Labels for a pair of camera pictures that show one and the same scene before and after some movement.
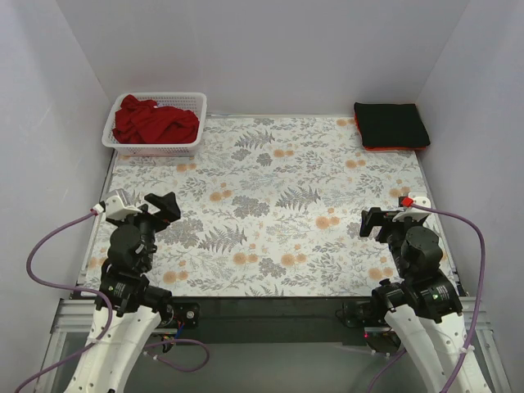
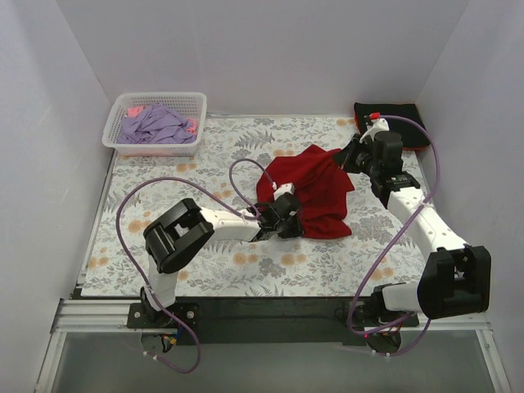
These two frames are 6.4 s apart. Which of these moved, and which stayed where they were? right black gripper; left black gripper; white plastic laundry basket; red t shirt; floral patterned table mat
Moved: red t shirt; left black gripper; right black gripper
Stayed: floral patterned table mat; white plastic laundry basket
